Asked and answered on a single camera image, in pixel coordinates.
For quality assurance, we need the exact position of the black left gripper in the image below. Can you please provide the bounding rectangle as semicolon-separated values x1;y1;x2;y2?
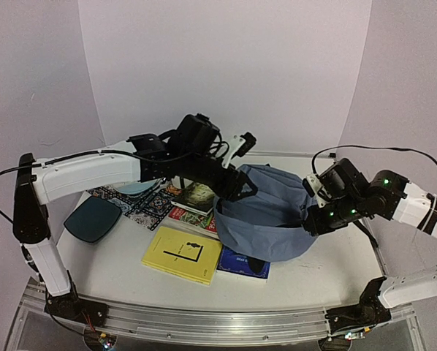
182;151;262;205

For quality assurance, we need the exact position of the blue grey backpack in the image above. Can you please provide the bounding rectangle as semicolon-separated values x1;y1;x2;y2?
214;164;316;263

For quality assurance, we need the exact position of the dark blue book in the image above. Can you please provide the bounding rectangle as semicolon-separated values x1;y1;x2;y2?
216;246;270;282

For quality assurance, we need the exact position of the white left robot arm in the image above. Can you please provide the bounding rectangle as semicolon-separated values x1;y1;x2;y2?
12;114;257;326

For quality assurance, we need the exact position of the green Alice in Wonderland book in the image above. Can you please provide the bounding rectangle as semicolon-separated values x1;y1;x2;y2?
171;182;215;216

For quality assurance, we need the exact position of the red floral book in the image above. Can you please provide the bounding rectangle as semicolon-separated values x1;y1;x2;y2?
168;207;218;238

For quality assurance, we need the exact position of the yellow book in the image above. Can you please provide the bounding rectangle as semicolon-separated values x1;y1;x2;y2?
142;226;222;285

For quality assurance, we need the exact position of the patterned patchwork placemat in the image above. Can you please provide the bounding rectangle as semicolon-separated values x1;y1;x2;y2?
87;184;181;231

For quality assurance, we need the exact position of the cream and blue plate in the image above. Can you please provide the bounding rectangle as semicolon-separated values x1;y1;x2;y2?
113;181;159;195

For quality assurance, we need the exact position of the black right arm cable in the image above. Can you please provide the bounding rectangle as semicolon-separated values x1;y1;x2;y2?
311;146;437;180

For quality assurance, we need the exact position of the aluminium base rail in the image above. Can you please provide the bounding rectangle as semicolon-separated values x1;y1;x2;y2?
4;279;425;350

